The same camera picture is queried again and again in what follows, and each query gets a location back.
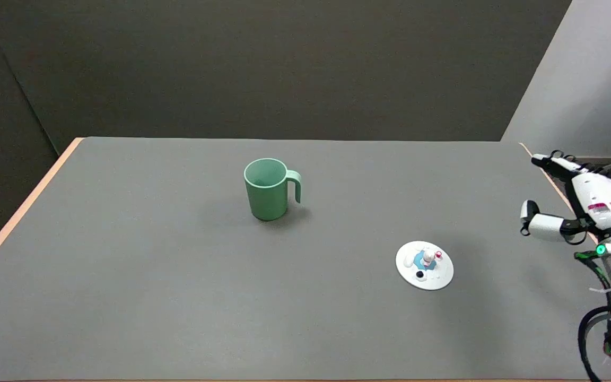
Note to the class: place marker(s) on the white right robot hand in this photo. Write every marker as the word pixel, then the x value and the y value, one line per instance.
pixel 597 199

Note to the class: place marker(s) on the white cup lid with figurine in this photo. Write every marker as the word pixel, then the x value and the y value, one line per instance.
pixel 424 265

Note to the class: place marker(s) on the green plastic mug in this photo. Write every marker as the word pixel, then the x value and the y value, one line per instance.
pixel 268 189

